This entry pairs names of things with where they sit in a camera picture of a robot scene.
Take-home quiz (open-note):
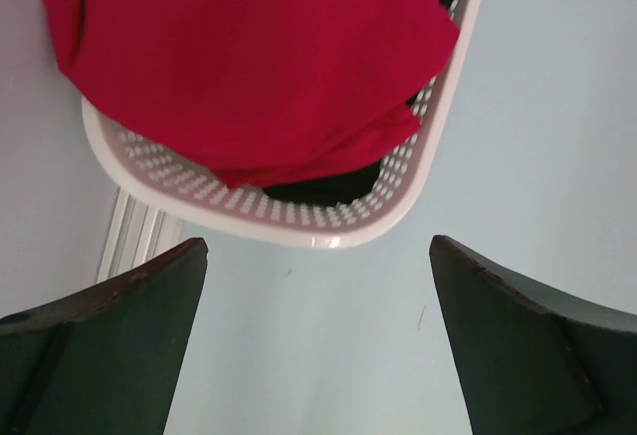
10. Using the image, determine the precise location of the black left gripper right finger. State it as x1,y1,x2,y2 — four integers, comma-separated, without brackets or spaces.
429,235,636,435

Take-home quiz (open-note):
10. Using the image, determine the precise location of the red polo shirt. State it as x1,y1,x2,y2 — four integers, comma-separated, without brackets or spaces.
43,0,459,187

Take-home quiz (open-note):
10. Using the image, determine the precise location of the white plastic laundry basket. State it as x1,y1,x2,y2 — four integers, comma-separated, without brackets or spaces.
82,0,482,259

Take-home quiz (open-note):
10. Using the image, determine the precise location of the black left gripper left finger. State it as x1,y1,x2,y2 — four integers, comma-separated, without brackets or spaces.
1,238,208,435

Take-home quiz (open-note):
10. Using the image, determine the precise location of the black printed t shirt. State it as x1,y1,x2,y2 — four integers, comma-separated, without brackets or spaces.
263,0,454,207

